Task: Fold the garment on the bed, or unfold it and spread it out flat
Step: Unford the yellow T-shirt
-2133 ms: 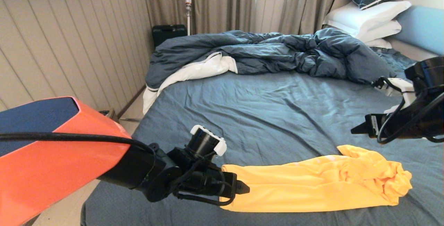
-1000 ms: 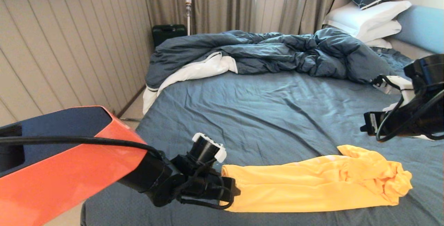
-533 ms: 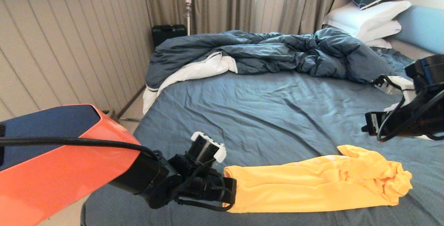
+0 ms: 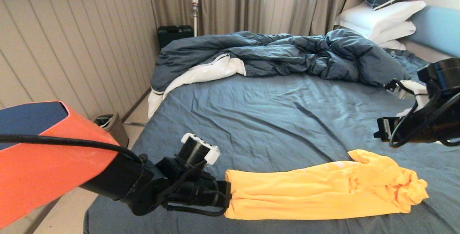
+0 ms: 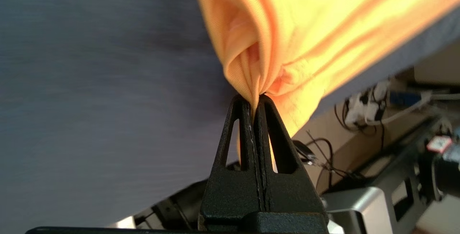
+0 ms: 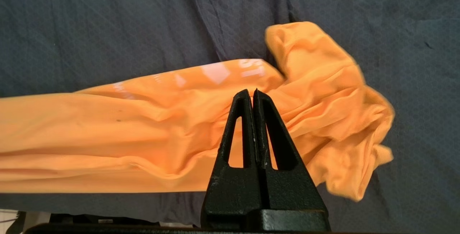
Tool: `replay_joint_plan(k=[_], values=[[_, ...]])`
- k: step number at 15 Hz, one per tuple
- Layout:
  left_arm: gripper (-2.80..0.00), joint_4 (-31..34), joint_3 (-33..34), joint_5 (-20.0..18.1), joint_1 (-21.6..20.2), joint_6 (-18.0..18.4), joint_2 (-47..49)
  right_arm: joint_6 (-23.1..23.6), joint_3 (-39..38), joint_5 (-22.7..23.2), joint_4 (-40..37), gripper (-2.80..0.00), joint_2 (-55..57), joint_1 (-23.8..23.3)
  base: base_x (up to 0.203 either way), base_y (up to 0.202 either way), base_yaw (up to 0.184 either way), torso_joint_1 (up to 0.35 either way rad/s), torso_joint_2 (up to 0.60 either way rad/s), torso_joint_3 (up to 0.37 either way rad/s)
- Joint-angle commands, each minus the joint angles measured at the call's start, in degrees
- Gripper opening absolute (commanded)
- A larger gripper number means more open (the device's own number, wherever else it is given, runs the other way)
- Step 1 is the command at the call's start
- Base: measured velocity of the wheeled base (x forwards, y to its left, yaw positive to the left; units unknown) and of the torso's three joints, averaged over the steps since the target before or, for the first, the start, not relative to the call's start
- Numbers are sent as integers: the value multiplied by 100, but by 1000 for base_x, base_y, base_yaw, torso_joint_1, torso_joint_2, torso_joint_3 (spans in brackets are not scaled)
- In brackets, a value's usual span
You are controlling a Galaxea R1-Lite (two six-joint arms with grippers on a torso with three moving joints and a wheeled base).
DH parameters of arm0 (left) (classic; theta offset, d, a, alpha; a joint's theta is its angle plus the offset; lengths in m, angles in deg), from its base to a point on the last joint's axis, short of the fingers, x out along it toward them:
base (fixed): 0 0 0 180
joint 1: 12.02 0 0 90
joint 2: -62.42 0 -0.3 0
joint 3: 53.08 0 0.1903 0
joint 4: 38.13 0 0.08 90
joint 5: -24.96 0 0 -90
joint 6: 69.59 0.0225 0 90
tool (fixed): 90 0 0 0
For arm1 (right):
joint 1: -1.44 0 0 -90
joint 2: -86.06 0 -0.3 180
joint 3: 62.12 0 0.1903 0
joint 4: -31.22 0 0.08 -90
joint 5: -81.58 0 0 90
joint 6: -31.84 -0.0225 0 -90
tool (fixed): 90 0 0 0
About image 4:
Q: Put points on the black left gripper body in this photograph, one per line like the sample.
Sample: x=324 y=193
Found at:
x=194 y=189

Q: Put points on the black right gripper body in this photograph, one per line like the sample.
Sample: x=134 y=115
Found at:
x=427 y=119

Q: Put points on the yellow t-shirt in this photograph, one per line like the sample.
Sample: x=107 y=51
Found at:
x=316 y=191

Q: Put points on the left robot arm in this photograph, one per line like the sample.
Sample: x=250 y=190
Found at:
x=54 y=162

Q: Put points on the beige bed headboard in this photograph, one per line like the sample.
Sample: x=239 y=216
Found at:
x=424 y=52

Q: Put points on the small white pillow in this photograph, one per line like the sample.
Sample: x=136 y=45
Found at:
x=393 y=45

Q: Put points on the grey metal rod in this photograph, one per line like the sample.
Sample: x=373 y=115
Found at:
x=136 y=123

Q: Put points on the blue headboard pad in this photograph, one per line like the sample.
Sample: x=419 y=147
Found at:
x=439 y=30

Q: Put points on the medium white pillow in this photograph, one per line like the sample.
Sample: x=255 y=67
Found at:
x=396 y=31

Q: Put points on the beige trash bin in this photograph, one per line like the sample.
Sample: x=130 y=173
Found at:
x=115 y=126

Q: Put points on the dark blue bed sheet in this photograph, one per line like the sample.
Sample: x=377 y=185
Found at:
x=269 y=119

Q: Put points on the dark trash bag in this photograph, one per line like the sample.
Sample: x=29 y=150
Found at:
x=104 y=119

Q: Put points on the large white pillow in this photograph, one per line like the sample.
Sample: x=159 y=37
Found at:
x=378 y=16

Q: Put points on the white duvet lining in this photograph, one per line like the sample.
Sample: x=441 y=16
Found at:
x=208 y=72

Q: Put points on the black suitcase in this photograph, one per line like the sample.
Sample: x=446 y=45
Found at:
x=172 y=35

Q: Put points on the crumpled dark blue duvet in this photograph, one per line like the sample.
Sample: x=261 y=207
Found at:
x=287 y=52

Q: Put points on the narrow beige curtain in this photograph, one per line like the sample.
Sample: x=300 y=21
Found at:
x=316 y=4

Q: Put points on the wide beige curtain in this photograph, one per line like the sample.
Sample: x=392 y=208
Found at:
x=230 y=4

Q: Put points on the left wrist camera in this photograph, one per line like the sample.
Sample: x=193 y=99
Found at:
x=210 y=153

